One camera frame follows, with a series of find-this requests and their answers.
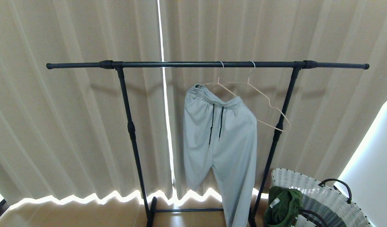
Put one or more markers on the pale grey trousers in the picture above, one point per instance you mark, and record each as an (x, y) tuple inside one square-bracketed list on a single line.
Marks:
[(225, 142)]

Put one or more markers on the green garment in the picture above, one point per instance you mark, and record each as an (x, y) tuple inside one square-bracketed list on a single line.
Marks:
[(285, 208)]

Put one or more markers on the pink clothes hanger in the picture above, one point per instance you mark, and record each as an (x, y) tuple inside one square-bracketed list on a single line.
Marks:
[(259, 92), (226, 89)]

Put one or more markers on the black clothes rack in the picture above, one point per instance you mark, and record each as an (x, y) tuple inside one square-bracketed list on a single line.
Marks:
[(181, 64)]

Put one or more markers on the white laundry basket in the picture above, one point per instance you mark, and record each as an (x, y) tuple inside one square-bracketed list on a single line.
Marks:
[(307, 183)]

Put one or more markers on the beige curtain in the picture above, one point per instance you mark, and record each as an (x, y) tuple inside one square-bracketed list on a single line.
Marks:
[(70, 126)]

